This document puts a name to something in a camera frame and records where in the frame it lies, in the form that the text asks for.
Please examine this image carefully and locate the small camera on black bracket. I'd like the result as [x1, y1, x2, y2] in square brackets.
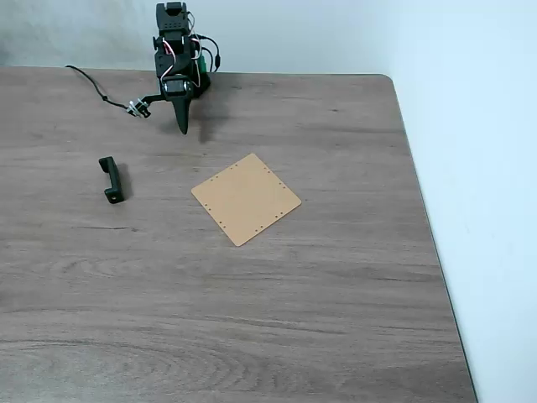
[125, 92, 164, 119]

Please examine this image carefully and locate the thin black camera cable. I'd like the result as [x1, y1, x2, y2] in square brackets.
[65, 64, 132, 109]

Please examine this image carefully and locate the black handle-shaped block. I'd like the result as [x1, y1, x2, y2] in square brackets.
[98, 155, 128, 206]

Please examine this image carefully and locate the tan square board with holes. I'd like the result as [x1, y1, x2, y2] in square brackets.
[190, 152, 303, 248]

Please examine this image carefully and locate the black looped power cable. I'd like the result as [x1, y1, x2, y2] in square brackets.
[195, 34, 222, 73]

